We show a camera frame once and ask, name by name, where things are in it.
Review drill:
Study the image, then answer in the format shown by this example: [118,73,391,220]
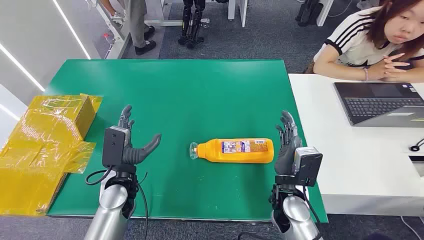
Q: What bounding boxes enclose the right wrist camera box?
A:
[292,146,324,187]

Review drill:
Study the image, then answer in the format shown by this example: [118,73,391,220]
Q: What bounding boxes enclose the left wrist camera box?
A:
[101,125,130,168]

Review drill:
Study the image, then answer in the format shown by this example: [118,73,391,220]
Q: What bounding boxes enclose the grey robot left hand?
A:
[117,104,162,166]

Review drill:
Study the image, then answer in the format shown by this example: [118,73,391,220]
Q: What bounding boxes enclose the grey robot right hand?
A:
[274,110,303,176]

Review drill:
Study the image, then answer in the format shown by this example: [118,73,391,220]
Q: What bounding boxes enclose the grey desk cable box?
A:
[409,155,424,176]

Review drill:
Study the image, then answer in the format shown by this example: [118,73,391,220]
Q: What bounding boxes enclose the black chair base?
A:
[295,0,324,27]

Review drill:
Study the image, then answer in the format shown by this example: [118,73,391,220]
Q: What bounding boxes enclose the white desk frame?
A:
[96,0,184,61]

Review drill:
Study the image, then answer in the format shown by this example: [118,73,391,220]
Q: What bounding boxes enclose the green table mat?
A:
[43,58,329,223]

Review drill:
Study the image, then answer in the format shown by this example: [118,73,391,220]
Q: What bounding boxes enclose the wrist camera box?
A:
[101,125,130,168]
[292,146,324,187]

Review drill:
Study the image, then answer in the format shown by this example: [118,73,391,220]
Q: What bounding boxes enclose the orange detergent bottle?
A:
[189,138,275,165]

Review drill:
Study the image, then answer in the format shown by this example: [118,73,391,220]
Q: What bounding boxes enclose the white floor cable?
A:
[400,215,424,240]

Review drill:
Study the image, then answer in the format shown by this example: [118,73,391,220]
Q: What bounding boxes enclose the yellow tape-wrapped cardboard box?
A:
[0,93,104,217]

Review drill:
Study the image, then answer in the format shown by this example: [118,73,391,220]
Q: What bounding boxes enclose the black robot legs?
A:
[177,0,206,50]

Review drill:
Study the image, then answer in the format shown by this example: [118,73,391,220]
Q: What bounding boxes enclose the white desk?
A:
[288,73,424,218]

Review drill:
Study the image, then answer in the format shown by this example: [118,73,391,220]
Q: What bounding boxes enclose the white table leg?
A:
[316,0,334,27]
[227,0,249,28]

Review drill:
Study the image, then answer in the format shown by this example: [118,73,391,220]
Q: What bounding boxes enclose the black cable on desk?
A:
[409,138,424,153]

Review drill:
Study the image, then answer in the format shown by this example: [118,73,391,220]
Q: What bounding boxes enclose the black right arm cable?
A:
[302,186,324,240]

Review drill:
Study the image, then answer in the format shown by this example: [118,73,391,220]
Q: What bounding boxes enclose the person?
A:
[99,0,128,26]
[127,0,157,56]
[304,0,424,84]

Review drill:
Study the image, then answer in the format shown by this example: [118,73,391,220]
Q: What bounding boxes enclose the dark grey laptop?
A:
[333,81,424,128]

